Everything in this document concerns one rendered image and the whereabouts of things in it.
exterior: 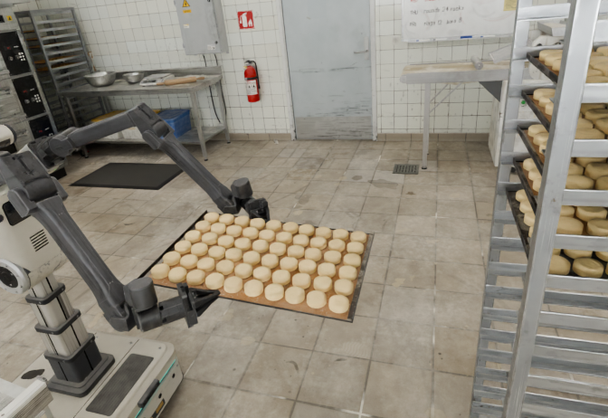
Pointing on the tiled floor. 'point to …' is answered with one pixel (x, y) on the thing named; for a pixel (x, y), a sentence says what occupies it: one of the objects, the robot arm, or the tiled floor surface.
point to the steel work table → (198, 135)
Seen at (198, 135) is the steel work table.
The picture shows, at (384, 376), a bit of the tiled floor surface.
